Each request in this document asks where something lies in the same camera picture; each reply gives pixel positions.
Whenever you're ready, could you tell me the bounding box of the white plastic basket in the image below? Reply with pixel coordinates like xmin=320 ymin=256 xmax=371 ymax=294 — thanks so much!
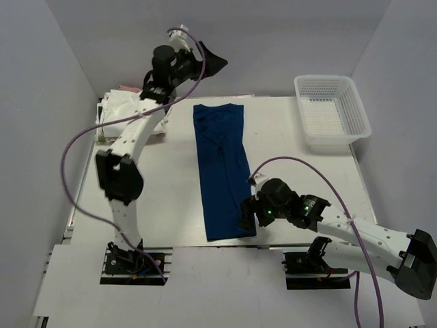
xmin=294 ymin=74 xmax=371 ymax=146

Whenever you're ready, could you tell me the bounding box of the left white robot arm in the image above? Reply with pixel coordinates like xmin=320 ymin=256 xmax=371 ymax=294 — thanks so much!
xmin=96 ymin=42 xmax=228 ymax=251

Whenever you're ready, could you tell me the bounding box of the blue printed t shirt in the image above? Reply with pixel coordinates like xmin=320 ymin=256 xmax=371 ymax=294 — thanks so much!
xmin=193 ymin=104 xmax=257 ymax=241

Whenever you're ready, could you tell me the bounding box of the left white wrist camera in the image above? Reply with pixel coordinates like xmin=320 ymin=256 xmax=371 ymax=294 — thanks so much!
xmin=167 ymin=25 xmax=191 ymax=53

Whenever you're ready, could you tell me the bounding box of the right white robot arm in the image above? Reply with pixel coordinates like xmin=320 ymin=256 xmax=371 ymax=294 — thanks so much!
xmin=240 ymin=174 xmax=436 ymax=300

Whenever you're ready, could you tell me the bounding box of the floral folded t shirt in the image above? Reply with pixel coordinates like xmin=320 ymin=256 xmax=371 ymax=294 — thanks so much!
xmin=95 ymin=136 xmax=117 ymax=146

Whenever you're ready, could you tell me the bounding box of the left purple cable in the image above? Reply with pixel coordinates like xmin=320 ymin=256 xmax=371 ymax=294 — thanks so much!
xmin=59 ymin=27 xmax=208 ymax=284

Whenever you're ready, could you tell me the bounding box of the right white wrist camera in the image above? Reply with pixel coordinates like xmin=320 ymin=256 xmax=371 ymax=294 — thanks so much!
xmin=247 ymin=173 xmax=269 ymax=188

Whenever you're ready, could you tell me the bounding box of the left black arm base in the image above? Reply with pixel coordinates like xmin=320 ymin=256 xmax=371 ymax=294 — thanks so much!
xmin=100 ymin=242 xmax=172 ymax=286

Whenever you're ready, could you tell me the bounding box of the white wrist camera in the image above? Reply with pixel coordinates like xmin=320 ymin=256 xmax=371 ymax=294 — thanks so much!
xmin=247 ymin=173 xmax=269 ymax=188
xmin=167 ymin=25 xmax=191 ymax=53

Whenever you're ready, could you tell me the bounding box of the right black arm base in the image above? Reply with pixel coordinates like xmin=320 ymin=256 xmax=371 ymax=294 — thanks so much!
xmin=282 ymin=237 xmax=351 ymax=290

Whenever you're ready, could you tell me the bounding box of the pink folded t shirt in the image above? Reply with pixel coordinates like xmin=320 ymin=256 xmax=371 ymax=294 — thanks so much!
xmin=118 ymin=85 xmax=142 ymax=93

